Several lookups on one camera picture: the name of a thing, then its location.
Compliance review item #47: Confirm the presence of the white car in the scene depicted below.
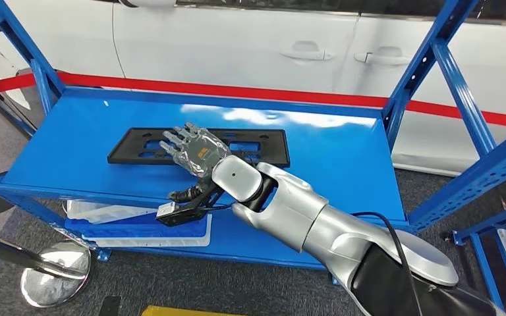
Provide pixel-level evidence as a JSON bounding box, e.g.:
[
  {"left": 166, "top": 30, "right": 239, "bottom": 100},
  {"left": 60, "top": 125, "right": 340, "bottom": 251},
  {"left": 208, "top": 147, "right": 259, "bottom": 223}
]
[{"left": 0, "top": 0, "right": 506, "bottom": 178}]

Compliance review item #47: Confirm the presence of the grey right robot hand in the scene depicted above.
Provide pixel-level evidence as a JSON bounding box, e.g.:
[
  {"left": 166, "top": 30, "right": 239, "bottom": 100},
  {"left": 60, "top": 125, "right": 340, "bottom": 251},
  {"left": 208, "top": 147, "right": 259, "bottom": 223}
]
[{"left": 159, "top": 122, "right": 233, "bottom": 204}]

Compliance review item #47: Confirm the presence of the yellow floor tape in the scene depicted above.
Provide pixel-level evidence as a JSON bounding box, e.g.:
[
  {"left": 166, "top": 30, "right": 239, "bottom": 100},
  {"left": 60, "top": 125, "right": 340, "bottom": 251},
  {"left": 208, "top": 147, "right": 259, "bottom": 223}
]
[{"left": 141, "top": 305, "right": 246, "bottom": 316}]

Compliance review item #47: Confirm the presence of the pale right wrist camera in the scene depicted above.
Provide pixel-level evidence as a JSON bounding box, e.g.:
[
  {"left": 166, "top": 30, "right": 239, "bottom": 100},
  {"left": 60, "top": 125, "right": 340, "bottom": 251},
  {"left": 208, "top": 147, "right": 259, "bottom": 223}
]
[{"left": 155, "top": 201, "right": 179, "bottom": 219}]

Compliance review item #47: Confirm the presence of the black robot foot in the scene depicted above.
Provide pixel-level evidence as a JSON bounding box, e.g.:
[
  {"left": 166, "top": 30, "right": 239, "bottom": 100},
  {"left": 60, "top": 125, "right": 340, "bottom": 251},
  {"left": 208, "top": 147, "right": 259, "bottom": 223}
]
[{"left": 100, "top": 296, "right": 122, "bottom": 316}]

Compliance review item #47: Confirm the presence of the black plastic frame part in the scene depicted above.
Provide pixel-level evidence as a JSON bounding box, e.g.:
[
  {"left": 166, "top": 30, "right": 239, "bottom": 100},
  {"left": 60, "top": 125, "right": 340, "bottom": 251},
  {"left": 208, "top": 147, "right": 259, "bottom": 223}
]
[{"left": 106, "top": 127, "right": 291, "bottom": 169}]

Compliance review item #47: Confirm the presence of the white car door handle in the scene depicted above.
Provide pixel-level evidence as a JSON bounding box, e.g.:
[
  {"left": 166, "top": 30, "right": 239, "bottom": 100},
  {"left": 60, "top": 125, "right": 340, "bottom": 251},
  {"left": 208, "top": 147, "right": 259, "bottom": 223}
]
[
  {"left": 354, "top": 45, "right": 411, "bottom": 66},
  {"left": 281, "top": 40, "right": 335, "bottom": 62}
]

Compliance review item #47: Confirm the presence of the red barrier belt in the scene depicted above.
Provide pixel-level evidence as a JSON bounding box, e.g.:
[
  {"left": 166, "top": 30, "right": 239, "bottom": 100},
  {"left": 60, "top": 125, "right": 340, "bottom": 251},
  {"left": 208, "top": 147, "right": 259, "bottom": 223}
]
[{"left": 0, "top": 72, "right": 506, "bottom": 130}]

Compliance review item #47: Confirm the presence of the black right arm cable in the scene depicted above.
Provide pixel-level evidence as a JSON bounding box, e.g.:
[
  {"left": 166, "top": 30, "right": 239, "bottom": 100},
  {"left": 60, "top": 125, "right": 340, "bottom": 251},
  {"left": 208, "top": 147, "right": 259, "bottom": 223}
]
[{"left": 351, "top": 211, "right": 425, "bottom": 316}]

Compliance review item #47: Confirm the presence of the blue metal shelf rack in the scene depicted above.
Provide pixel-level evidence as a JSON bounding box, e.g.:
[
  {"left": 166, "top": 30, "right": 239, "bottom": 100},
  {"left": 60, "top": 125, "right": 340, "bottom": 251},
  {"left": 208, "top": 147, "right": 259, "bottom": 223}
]
[
  {"left": 451, "top": 198, "right": 506, "bottom": 316},
  {"left": 0, "top": 0, "right": 506, "bottom": 286}
]

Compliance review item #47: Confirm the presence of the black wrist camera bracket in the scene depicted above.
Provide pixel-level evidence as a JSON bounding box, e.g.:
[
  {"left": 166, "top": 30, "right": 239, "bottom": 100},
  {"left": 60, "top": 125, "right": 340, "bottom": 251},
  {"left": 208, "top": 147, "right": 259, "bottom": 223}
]
[{"left": 155, "top": 183, "right": 237, "bottom": 228}]

